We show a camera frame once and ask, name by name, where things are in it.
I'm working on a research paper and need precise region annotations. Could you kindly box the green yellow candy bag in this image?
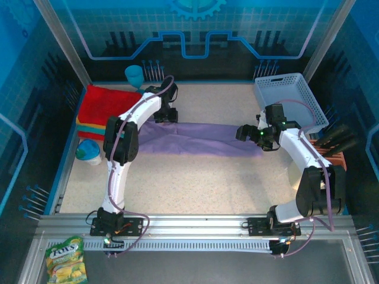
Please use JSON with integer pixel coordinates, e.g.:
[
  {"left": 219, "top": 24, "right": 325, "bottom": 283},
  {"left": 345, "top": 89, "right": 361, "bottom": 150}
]
[{"left": 44, "top": 235, "right": 89, "bottom": 284}]

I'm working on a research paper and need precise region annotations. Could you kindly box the aluminium mounting rail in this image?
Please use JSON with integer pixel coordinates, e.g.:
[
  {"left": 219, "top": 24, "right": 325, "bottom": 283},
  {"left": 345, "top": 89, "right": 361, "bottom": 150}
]
[{"left": 37, "top": 212, "right": 356, "bottom": 238}]

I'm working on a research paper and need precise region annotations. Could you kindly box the blue and white bowl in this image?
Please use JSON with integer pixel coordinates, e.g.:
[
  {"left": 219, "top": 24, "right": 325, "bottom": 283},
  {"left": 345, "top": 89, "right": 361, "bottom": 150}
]
[{"left": 75, "top": 138, "right": 102, "bottom": 166}]

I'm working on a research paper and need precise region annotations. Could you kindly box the black knife handle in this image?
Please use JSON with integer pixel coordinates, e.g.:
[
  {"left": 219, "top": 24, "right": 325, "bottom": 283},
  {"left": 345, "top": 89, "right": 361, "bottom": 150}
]
[
  {"left": 319, "top": 132, "right": 355, "bottom": 150},
  {"left": 315, "top": 123, "right": 349, "bottom": 146},
  {"left": 325, "top": 139, "right": 359, "bottom": 156}
]

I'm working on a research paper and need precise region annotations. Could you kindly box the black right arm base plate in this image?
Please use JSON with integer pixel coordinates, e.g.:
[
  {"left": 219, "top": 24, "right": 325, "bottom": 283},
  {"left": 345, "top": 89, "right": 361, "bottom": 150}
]
[{"left": 247, "top": 217, "right": 301, "bottom": 237}]

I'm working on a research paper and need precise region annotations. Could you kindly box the teal folded t-shirt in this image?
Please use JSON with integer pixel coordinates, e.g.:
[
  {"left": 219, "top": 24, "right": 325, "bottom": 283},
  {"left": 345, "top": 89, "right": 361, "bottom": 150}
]
[{"left": 77, "top": 124, "right": 107, "bottom": 136}]

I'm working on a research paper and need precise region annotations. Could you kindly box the aluminium frame post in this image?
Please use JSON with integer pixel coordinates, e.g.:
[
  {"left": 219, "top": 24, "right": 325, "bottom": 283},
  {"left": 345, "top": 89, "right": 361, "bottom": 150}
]
[
  {"left": 33, "top": 0, "right": 93, "bottom": 86},
  {"left": 298, "top": 0, "right": 356, "bottom": 89}
]

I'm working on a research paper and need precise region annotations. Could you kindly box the purple t-shirt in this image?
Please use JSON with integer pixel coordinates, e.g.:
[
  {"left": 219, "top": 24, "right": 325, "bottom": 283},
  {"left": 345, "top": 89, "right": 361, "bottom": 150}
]
[{"left": 137, "top": 121, "right": 263, "bottom": 157}]

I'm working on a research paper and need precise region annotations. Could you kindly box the small black circuit board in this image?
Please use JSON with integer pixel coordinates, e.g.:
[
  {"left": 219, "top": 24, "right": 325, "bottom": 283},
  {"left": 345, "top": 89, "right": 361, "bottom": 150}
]
[
  {"left": 102, "top": 235, "right": 125, "bottom": 257},
  {"left": 269, "top": 236, "right": 293, "bottom": 257}
]

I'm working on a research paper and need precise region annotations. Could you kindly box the lavender plastic basket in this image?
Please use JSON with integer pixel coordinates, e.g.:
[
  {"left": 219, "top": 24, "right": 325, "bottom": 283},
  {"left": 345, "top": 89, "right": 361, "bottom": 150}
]
[{"left": 253, "top": 73, "right": 330, "bottom": 134}]

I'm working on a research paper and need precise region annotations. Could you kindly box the terracotta knife holder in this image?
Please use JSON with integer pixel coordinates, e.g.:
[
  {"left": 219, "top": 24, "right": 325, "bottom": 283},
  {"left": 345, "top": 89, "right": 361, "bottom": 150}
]
[{"left": 309, "top": 138, "right": 347, "bottom": 173}]

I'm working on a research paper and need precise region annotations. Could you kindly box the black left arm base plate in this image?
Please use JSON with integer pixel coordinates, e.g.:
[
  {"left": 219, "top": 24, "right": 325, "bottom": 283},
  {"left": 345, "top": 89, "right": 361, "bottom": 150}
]
[{"left": 90, "top": 217, "right": 145, "bottom": 237}]

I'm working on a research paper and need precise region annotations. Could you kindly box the blue plastic goblet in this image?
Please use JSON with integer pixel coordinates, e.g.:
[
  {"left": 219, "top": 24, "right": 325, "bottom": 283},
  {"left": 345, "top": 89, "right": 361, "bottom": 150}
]
[{"left": 124, "top": 64, "right": 147, "bottom": 95}]

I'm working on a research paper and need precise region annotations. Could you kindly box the slotted grey cable duct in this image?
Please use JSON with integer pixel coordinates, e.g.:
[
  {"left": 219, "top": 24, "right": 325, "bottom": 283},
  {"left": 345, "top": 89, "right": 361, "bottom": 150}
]
[{"left": 47, "top": 238, "right": 275, "bottom": 253}]

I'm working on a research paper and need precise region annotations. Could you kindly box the large red folded t-shirt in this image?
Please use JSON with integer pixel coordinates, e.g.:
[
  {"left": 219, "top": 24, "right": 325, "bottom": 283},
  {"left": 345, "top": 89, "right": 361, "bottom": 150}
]
[{"left": 78, "top": 85, "right": 143, "bottom": 128}]

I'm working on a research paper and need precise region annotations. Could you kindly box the yellow folded t-shirt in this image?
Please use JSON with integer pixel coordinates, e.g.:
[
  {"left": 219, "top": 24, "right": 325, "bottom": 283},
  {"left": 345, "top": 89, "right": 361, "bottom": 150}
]
[{"left": 76, "top": 115, "right": 108, "bottom": 133}]

